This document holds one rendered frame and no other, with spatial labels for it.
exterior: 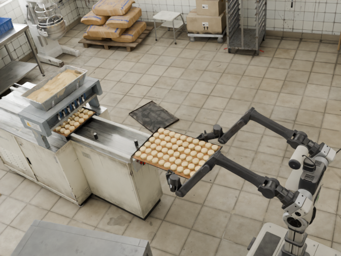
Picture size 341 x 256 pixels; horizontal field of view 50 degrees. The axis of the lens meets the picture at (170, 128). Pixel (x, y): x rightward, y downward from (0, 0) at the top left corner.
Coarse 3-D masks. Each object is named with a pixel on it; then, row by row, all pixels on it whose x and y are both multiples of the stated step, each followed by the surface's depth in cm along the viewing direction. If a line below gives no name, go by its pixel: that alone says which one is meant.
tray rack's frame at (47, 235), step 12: (36, 228) 140; (48, 228) 140; (60, 228) 139; (72, 228) 138; (24, 240) 137; (36, 240) 136; (48, 240) 135; (60, 240) 135; (72, 240) 134; (84, 240) 133; (96, 240) 133; (108, 240) 132; (120, 240) 131; (132, 240) 131; (12, 252) 133; (24, 252) 133; (36, 252) 132; (48, 252) 131; (60, 252) 131; (72, 252) 130; (84, 252) 129; (96, 252) 129; (108, 252) 128; (120, 252) 127; (132, 252) 127; (144, 252) 127
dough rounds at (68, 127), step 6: (78, 114) 353; (84, 114) 355; (90, 114) 351; (72, 120) 346; (78, 120) 345; (84, 120) 347; (60, 126) 344; (66, 126) 340; (72, 126) 339; (60, 132) 338; (66, 132) 333
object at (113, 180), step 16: (96, 128) 346; (80, 144) 332; (112, 144) 324; (128, 144) 322; (80, 160) 352; (96, 160) 332; (112, 160) 315; (96, 176) 353; (112, 176) 334; (128, 176) 316; (144, 176) 331; (96, 192) 376; (112, 192) 354; (128, 192) 334; (144, 192) 338; (160, 192) 365; (128, 208) 356; (144, 208) 346
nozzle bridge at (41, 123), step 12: (84, 84) 344; (96, 84) 347; (72, 96) 331; (84, 96) 349; (96, 96) 366; (24, 108) 325; (36, 108) 323; (60, 108) 318; (72, 108) 339; (24, 120) 321; (36, 120) 308; (48, 120) 321; (60, 120) 327; (36, 132) 322; (48, 132) 313; (48, 144) 331
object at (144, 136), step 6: (12, 90) 415; (18, 90) 407; (96, 120) 350; (102, 120) 344; (108, 120) 342; (108, 126) 345; (114, 126) 339; (120, 126) 333; (126, 126) 332; (126, 132) 333; (132, 132) 327; (138, 132) 323; (144, 138) 322
